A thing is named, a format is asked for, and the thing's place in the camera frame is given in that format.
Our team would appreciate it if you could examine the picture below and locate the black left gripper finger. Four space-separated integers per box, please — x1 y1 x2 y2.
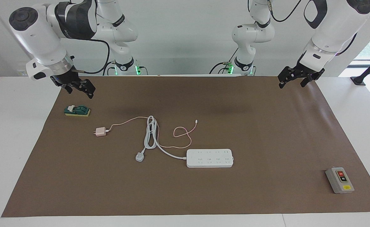
300 72 325 88
278 66 298 89

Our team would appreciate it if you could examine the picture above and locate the pink charger cable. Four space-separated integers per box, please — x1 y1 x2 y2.
105 116 199 148

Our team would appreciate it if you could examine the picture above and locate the white power strip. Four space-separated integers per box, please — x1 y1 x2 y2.
186 149 234 168

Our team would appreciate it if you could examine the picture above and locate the green circuit board module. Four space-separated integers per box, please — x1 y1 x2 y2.
64 105 91 117

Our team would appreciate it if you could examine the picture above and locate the black slanted stand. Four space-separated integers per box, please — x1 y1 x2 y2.
350 51 370 86

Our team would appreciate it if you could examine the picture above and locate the brown table mat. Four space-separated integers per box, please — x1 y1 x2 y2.
1 75 370 217

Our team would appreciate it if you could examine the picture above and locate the black right base cable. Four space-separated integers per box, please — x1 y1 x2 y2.
102 61 116 76

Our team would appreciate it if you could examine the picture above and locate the black base cable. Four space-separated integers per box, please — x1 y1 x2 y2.
209 47 239 75
102 61 116 76

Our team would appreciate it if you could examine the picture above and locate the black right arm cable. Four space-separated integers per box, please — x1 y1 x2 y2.
73 38 110 75

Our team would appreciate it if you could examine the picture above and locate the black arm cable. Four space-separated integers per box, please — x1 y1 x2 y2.
73 38 110 75
267 0 359 56

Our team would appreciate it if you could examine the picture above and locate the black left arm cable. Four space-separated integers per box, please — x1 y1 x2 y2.
267 0 359 56

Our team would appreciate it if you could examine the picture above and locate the black left base cable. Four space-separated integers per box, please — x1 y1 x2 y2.
209 47 239 75

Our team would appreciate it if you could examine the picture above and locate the white power cord with plug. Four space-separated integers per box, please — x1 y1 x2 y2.
135 115 188 162

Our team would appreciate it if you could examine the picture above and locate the grey on-off switch box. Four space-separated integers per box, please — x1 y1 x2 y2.
325 167 355 194

